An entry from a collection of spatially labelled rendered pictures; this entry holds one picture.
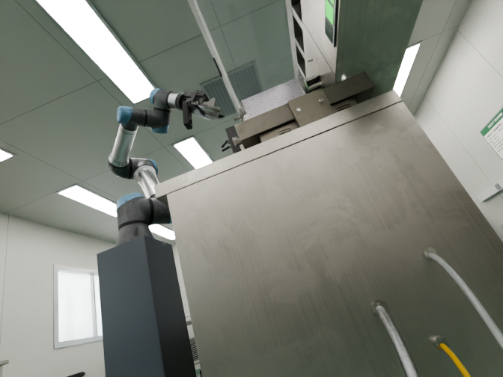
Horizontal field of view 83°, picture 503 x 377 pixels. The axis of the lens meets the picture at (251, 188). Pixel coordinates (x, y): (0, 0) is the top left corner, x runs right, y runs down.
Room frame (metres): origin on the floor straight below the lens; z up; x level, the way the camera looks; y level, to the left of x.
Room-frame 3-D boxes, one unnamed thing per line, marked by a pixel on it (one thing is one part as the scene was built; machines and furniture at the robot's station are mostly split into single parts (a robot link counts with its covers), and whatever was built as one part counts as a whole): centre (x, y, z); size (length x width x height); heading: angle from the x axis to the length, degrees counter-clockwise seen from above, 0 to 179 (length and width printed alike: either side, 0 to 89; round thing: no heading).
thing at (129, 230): (1.06, 0.51, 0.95); 0.15 x 0.15 x 0.10
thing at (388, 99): (1.87, -0.20, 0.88); 2.52 x 0.66 x 0.04; 175
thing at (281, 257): (1.87, -0.22, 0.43); 2.52 x 0.64 x 0.86; 175
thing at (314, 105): (0.65, -0.23, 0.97); 0.10 x 0.03 x 0.11; 85
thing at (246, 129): (0.74, -0.22, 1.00); 0.40 x 0.16 x 0.06; 85
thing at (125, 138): (1.08, 0.52, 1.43); 0.49 x 0.11 x 0.12; 40
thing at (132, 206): (1.06, 0.50, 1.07); 0.13 x 0.12 x 0.14; 130
